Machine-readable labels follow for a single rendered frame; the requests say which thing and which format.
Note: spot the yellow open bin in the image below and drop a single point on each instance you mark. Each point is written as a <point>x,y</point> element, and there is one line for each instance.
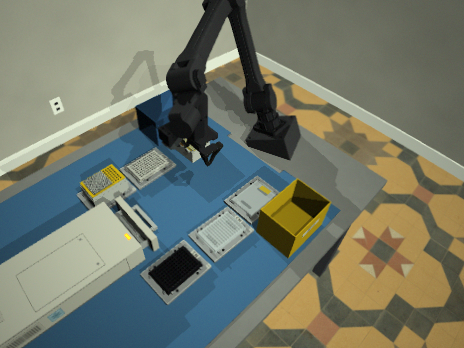
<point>300,209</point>

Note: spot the blue bench mat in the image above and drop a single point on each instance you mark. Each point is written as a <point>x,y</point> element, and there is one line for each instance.
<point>129,313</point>

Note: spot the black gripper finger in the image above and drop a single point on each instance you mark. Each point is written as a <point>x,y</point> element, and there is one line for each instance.
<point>185,144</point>
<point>214,153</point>

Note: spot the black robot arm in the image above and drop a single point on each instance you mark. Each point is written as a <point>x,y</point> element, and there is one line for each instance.
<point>185,75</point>

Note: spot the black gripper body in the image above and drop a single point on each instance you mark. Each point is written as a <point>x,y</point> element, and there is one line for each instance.
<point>200,144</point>

